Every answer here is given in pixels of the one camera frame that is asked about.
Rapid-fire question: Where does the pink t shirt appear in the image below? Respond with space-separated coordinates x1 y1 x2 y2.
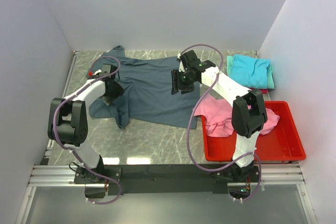
193 95 281 138

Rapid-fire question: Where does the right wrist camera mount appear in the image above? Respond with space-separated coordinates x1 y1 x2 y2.
177 54 185 72

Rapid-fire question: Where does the red plastic bin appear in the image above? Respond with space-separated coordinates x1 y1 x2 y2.
201 101 306 162

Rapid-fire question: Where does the slate blue t shirt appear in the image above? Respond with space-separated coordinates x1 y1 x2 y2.
89 46 200 129

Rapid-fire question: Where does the crimson folded t shirt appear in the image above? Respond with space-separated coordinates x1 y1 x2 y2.
249 88 269 94

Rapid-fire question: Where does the teal green folded t shirt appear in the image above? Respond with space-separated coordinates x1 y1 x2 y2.
226 56 276 90

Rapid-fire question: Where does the cyan folded t shirt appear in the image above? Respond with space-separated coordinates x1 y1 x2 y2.
227 54 271 88

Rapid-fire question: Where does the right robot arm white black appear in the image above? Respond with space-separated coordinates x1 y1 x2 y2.
171 50 267 176

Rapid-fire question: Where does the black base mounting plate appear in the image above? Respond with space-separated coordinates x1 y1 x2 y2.
74 164 260 199

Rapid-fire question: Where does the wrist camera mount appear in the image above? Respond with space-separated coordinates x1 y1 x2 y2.
177 54 185 72
88 69 102 80

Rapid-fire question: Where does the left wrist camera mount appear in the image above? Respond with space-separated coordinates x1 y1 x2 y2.
88 69 102 80

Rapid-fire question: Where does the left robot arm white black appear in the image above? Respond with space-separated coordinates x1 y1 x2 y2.
47 64 124 176

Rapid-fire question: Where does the aluminium extrusion rail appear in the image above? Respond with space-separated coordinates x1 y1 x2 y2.
15 140 307 224

